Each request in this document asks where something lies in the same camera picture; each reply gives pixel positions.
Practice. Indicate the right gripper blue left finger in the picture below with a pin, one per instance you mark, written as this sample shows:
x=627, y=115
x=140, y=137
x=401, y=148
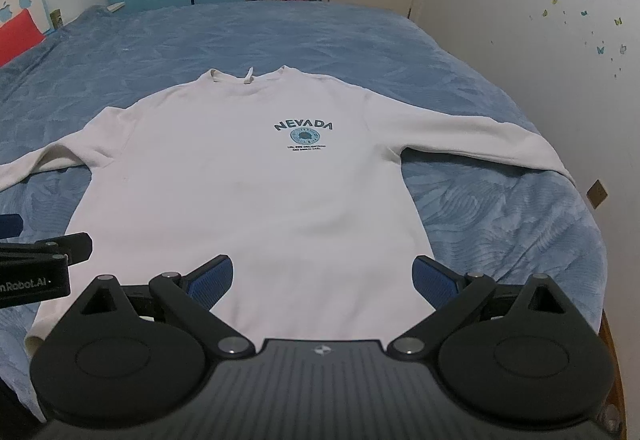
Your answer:
x=188, y=300

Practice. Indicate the red pillow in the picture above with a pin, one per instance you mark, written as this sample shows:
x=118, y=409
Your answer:
x=17, y=36

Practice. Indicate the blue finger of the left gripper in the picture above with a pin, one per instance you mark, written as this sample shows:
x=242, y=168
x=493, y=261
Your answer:
x=11, y=225

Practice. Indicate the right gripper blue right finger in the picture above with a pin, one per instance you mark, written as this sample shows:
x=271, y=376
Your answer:
x=449, y=291

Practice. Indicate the white Nevada sweatshirt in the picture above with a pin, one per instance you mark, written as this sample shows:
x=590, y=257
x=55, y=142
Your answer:
x=295, y=177

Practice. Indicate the bronze bedside socket plate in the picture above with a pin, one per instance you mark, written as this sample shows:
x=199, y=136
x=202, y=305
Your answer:
x=56, y=19

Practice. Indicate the butterfly wall stickers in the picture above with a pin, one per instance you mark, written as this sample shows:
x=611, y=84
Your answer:
x=585, y=35

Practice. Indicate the bronze wall socket plate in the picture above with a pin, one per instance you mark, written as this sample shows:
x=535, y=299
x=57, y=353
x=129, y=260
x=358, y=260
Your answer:
x=596, y=194

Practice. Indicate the apple pattern headboard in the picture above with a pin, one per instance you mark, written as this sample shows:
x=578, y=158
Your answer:
x=38, y=9

